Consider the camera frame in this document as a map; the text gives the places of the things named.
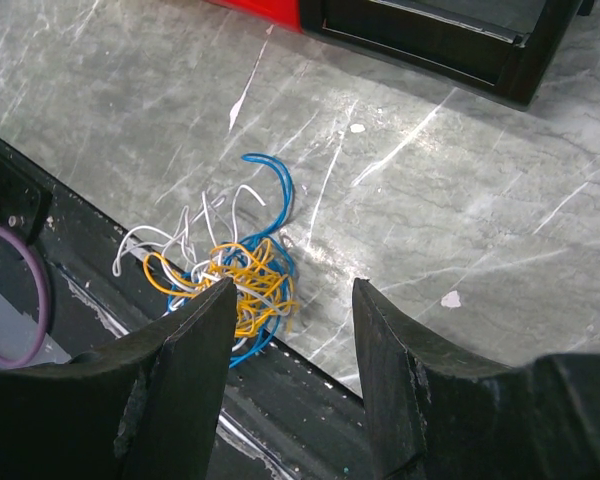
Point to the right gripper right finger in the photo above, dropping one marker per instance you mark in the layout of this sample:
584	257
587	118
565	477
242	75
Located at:
435	410

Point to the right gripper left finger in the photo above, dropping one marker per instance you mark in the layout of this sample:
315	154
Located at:
145	406

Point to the black plastic bin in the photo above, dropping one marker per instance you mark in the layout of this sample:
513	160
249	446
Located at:
499	49

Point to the red plastic bin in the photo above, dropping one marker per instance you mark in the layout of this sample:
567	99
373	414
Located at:
284	13

